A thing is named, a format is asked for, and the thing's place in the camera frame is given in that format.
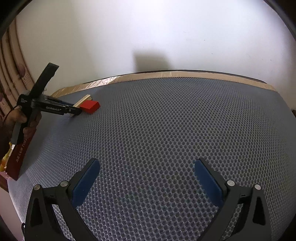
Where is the left hand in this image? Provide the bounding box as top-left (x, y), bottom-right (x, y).
top-left (4, 108), bottom-right (42, 140)

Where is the beige fabric table edge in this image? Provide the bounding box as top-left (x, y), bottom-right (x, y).
top-left (51, 70), bottom-right (276, 98)

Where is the red rectangular block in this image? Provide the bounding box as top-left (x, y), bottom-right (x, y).
top-left (79, 100), bottom-right (100, 114)

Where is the beige patterned curtain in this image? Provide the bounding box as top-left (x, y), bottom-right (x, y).
top-left (1, 20), bottom-right (34, 116)

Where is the red gold toffee tin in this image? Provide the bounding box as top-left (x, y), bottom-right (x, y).
top-left (0, 124), bottom-right (39, 181)

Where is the grey honeycomb mesh mat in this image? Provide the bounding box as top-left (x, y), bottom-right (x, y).
top-left (8, 78), bottom-right (295, 240)

